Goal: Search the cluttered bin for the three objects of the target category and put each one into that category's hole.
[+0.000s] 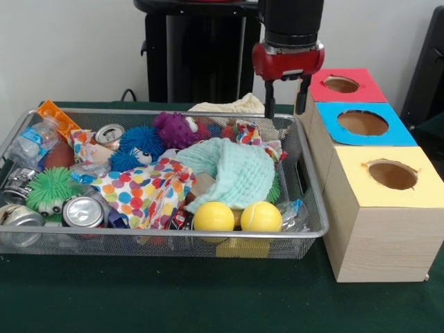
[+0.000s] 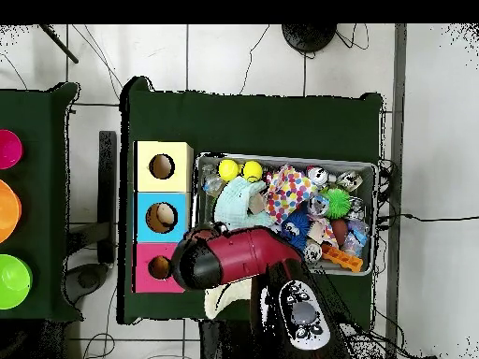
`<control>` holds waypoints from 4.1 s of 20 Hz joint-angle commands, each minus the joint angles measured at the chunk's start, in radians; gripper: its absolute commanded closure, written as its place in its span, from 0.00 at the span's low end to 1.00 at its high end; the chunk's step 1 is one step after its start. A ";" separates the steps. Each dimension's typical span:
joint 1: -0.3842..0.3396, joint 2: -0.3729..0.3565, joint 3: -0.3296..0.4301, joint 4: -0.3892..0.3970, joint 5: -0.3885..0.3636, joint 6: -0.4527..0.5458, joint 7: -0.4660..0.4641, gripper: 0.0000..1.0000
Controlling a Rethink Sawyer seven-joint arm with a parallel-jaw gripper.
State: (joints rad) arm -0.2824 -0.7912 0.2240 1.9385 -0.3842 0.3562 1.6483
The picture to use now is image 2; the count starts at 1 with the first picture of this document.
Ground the yellow tennis ball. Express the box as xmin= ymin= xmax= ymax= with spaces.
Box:
xmin=217 ymin=159 xmax=240 ymax=182

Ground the pink plastic bowl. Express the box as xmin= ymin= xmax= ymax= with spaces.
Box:
xmin=0 ymin=129 xmax=24 ymax=170

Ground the blue spiky toy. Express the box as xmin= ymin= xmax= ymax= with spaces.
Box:
xmin=280 ymin=210 xmax=312 ymax=251

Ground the dark green cloth side table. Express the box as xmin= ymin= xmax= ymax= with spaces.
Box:
xmin=0 ymin=81 xmax=84 ymax=323

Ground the mint green cloth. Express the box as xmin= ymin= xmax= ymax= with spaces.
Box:
xmin=213 ymin=175 xmax=276 ymax=231

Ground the orange toy brick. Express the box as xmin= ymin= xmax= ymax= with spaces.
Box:
xmin=320 ymin=243 xmax=364 ymax=273

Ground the black upright panel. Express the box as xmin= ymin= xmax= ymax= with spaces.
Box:
xmin=96 ymin=130 xmax=118 ymax=265

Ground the dark grey rounded base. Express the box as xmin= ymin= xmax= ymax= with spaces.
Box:
xmin=61 ymin=262 xmax=110 ymax=305

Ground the green spiky toy with eyes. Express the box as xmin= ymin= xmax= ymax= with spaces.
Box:
xmin=319 ymin=187 xmax=352 ymax=221

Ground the wooden box with three holes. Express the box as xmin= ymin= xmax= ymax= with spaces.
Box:
xmin=133 ymin=140 xmax=194 ymax=294

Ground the black pole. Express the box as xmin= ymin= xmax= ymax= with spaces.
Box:
xmin=38 ymin=23 xmax=80 ymax=65

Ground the shallow mesh bin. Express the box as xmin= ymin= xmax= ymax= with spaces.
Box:
xmin=190 ymin=151 xmax=380 ymax=277

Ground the cream knitted cloth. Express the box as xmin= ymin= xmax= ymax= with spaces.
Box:
xmin=203 ymin=278 xmax=254 ymax=321

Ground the orange plastic bowl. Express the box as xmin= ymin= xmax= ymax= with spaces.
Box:
xmin=0 ymin=179 xmax=22 ymax=244

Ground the green plastic bowl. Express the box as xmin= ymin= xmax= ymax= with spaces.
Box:
xmin=0 ymin=253 xmax=34 ymax=310

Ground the smooth yellow ball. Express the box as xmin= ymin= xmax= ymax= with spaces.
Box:
xmin=241 ymin=160 xmax=264 ymax=183

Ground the black round stand base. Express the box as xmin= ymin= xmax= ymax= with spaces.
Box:
xmin=281 ymin=23 xmax=338 ymax=53

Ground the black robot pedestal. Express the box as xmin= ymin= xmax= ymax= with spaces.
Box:
xmin=197 ymin=319 xmax=255 ymax=359

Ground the dark green tablecloth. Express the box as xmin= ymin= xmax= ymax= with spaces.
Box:
xmin=118 ymin=75 xmax=385 ymax=332

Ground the colourful polka dot cloth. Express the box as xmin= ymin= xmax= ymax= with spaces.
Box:
xmin=264 ymin=164 xmax=318 ymax=225
xmin=317 ymin=218 xmax=338 ymax=248

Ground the black cable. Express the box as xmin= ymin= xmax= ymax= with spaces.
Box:
xmin=377 ymin=212 xmax=479 ymax=223

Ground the plain wooden block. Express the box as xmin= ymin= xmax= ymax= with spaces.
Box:
xmin=248 ymin=194 xmax=268 ymax=215
xmin=307 ymin=219 xmax=326 ymax=242

